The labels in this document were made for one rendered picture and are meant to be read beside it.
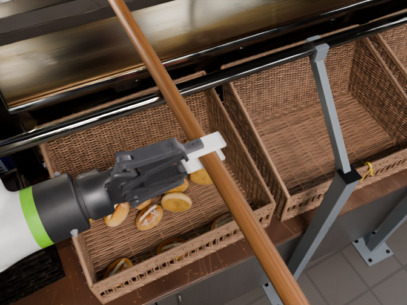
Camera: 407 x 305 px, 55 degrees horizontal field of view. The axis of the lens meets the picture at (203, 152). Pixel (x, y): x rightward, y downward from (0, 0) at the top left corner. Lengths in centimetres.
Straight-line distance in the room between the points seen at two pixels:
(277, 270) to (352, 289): 137
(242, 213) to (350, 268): 139
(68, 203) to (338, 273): 150
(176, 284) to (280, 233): 35
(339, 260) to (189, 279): 92
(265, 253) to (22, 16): 77
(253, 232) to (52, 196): 28
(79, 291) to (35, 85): 59
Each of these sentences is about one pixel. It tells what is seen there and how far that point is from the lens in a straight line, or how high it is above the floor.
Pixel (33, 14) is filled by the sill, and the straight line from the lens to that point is 103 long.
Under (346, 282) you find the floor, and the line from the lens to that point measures 190.
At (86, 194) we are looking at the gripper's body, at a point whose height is 123.
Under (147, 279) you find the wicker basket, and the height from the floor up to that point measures 61.
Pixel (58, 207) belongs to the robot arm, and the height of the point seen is 124.
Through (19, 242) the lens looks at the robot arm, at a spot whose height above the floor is 122.
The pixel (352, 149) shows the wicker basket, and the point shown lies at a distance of 149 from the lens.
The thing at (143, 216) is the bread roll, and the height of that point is 64.
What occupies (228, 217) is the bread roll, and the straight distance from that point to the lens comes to 119.
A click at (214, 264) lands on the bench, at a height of 58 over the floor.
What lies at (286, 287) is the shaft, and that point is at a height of 121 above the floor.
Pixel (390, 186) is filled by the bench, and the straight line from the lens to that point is 146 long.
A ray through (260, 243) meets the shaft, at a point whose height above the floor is 121.
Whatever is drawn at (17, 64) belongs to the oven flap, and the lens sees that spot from 112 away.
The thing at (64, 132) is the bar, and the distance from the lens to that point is 75.
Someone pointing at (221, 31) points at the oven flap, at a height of 98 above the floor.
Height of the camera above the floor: 172
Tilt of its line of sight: 55 degrees down
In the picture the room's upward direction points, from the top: straight up
